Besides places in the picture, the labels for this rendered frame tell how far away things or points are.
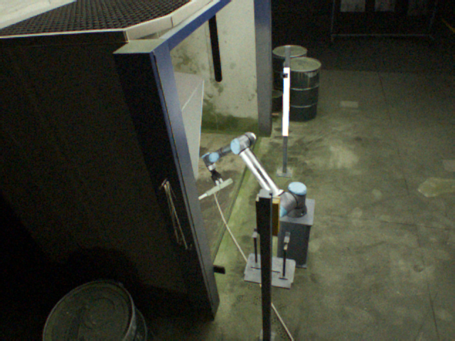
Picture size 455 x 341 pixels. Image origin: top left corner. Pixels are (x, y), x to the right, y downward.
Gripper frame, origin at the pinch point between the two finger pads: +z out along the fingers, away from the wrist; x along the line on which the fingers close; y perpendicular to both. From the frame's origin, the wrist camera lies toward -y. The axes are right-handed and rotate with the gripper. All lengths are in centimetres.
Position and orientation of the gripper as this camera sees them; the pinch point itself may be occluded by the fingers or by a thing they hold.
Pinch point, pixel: (221, 186)
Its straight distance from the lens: 325.3
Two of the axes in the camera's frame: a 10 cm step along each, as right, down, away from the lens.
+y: -3.8, 0.4, 9.2
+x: -8.2, 4.5, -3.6
